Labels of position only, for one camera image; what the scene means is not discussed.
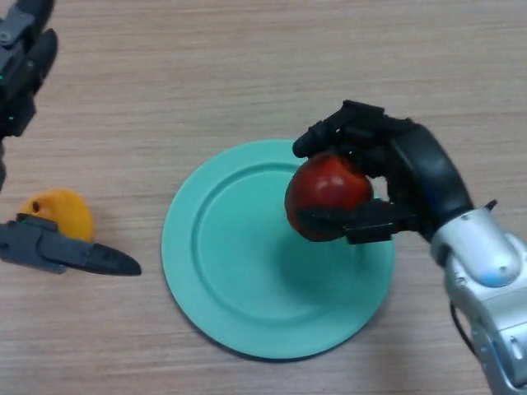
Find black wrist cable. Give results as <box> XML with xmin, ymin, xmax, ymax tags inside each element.
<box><xmin>449</xmin><ymin>302</ymin><xmax>483</xmax><ymax>363</ymax></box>

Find orange round fruit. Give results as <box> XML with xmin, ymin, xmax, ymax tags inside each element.
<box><xmin>16</xmin><ymin>188</ymin><xmax>95</xmax><ymax>244</ymax></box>

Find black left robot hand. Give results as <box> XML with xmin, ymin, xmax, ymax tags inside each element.
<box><xmin>0</xmin><ymin>0</ymin><xmax>142</xmax><ymax>277</ymax></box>

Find red apple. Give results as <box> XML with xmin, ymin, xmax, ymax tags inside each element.
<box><xmin>284</xmin><ymin>151</ymin><xmax>375</xmax><ymax>243</ymax></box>

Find green round plate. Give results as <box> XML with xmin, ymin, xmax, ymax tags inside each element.
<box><xmin>161</xmin><ymin>138</ymin><xmax>395</xmax><ymax>362</ymax></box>

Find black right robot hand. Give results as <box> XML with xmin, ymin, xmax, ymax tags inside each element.
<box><xmin>291</xmin><ymin>100</ymin><xmax>474</xmax><ymax>246</ymax></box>

